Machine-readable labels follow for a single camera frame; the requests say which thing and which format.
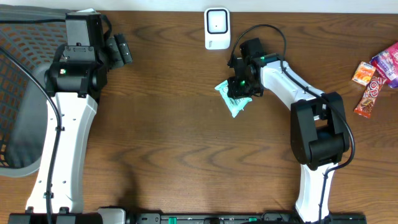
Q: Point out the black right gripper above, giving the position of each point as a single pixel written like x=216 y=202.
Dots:
x=237 y=86

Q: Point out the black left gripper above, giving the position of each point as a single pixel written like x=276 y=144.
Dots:
x=123 y=49

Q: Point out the teal snack bar wrapper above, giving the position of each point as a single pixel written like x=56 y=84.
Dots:
x=234 y=105

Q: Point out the small orange tissue pack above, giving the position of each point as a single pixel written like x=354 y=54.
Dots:
x=363 y=73

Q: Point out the orange brown snack bar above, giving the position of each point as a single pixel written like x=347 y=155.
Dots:
x=366 y=104

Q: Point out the purple red snack pack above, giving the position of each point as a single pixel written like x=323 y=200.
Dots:
x=385 y=63

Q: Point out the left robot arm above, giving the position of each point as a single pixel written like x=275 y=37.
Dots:
x=72 y=87

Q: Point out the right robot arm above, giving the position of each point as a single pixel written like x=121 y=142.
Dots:
x=319 y=134

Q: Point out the white barcode scanner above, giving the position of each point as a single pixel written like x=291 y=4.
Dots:
x=217 y=28

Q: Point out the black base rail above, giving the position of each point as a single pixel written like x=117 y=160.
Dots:
x=254 y=218

